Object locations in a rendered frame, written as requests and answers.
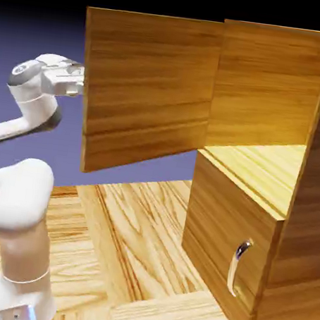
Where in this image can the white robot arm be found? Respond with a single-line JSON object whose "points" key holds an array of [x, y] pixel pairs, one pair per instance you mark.
{"points": [[18, 209]]}

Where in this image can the large wood cabinet door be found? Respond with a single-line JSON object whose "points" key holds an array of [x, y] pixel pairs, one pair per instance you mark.
{"points": [[149, 90]]}

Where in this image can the light wood cabinet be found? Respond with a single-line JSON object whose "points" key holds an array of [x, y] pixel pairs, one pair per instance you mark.
{"points": [[308, 196]]}

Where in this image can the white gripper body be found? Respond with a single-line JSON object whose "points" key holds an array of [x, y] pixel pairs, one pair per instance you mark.
{"points": [[64, 82]]}

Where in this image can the small wood cabinet door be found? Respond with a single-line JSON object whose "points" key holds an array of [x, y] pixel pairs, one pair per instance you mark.
{"points": [[219, 227]]}

